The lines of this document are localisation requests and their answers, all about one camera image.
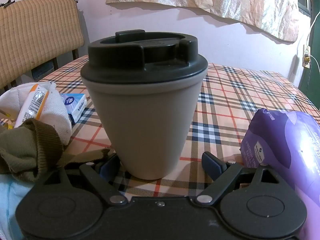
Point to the blue white tissue pack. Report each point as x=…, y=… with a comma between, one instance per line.
x=75, y=105

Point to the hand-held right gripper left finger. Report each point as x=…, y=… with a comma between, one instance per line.
x=106, y=166

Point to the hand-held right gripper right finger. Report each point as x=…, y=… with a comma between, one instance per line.
x=211, y=163

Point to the white knobbly sock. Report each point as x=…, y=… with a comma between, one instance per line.
x=57, y=115

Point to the light blue cloth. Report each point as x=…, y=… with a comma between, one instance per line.
x=10, y=200

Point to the wall socket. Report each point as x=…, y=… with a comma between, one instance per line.
x=306, y=57

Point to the purple wipes pack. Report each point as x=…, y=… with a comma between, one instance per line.
x=287, y=142

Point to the woven backed wooden chair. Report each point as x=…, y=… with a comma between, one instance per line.
x=37, y=37

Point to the green door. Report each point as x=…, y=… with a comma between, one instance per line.
x=312, y=87

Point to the plaid mattress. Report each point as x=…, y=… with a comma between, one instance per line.
x=237, y=100

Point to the orange white packet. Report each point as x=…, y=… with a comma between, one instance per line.
x=32, y=105

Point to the olive green cloth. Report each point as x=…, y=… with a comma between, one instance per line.
x=25, y=142

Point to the brown paper cup with lid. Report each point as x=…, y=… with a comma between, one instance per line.
x=145, y=120

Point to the black clip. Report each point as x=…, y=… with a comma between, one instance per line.
x=7, y=3

